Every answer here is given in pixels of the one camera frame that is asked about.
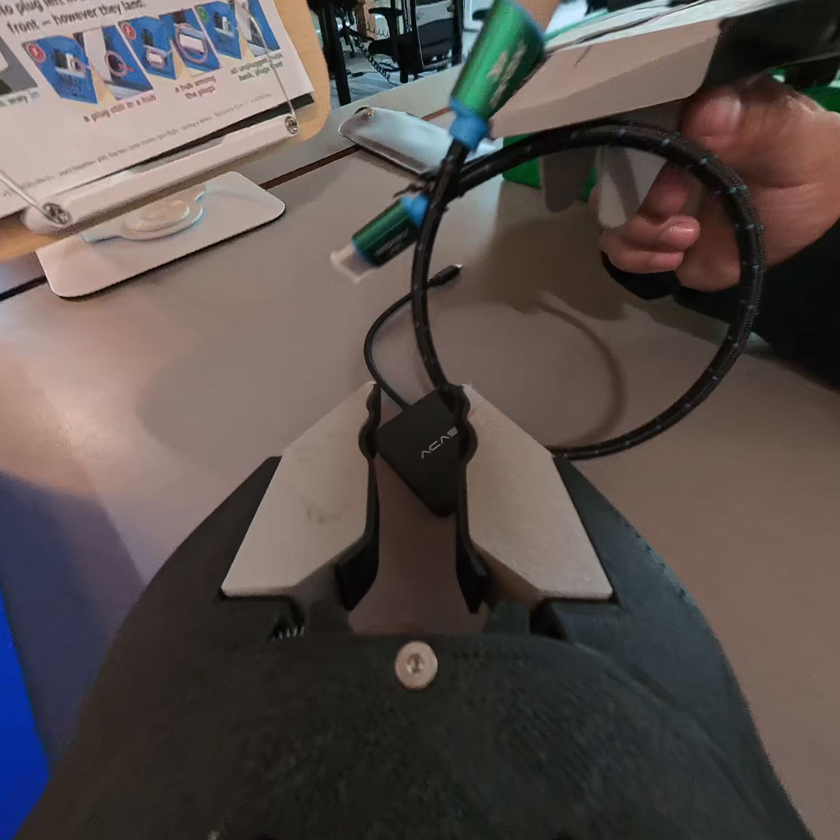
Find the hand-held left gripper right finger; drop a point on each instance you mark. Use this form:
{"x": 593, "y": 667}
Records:
{"x": 531, "y": 518}

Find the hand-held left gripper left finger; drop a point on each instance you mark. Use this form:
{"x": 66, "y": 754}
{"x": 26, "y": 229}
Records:
{"x": 308, "y": 512}

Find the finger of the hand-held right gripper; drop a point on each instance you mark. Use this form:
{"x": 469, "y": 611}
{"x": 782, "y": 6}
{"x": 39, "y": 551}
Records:
{"x": 610, "y": 79}
{"x": 623, "y": 26}

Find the person's right forearm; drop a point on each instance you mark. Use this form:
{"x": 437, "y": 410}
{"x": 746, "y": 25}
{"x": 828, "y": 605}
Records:
{"x": 800, "y": 308}

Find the person's right hand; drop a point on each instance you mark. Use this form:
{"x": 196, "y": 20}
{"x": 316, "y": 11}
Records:
{"x": 754, "y": 184}

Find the green plastic bin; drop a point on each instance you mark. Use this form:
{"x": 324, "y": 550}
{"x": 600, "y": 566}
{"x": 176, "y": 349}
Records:
{"x": 525, "y": 164}

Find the black office chair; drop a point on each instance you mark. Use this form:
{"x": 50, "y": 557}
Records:
{"x": 426, "y": 39}

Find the silver foil pouch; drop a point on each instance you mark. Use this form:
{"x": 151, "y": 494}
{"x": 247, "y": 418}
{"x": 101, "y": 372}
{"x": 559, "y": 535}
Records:
{"x": 394, "y": 138}

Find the wooden document board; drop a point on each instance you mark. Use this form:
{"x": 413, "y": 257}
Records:
{"x": 318, "y": 65}

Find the blue plastic bin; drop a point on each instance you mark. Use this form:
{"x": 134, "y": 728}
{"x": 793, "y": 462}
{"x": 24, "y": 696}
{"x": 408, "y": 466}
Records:
{"x": 19, "y": 689}

